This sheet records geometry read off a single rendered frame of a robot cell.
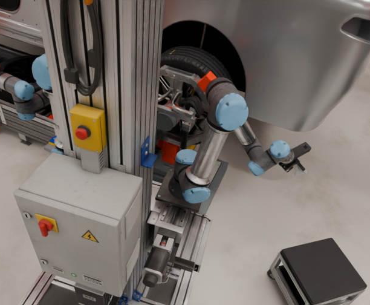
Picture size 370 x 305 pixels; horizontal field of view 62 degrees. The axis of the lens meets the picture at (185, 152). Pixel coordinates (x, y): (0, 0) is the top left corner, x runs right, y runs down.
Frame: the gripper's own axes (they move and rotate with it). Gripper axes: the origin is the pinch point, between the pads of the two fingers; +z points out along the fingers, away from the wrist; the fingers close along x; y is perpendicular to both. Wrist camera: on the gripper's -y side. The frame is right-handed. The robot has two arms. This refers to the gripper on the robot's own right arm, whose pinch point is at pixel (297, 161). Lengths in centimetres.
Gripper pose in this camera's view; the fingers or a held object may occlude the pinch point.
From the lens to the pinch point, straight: 169.4
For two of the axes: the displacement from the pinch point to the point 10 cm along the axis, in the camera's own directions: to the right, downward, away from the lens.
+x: 4.9, 7.3, -4.8
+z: 4.9, 2.3, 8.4
